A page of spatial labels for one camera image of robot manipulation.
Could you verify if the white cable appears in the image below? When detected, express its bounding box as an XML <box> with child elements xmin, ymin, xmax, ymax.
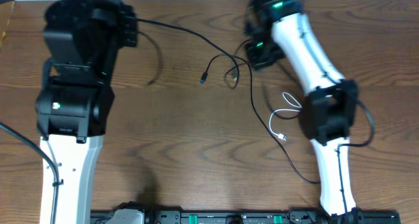
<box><xmin>268</xmin><ymin>91</ymin><xmax>304</xmax><ymax>141</ymax></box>

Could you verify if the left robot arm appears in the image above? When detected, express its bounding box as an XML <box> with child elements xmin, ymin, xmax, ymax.
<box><xmin>35</xmin><ymin>0</ymin><xmax>138</xmax><ymax>223</ymax></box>

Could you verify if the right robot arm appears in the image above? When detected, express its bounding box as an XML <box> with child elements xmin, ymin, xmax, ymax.
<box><xmin>246</xmin><ymin>0</ymin><xmax>358</xmax><ymax>218</ymax></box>

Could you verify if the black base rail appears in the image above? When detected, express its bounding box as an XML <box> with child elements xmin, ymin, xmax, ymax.
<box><xmin>89</xmin><ymin>208</ymin><xmax>401</xmax><ymax>224</ymax></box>

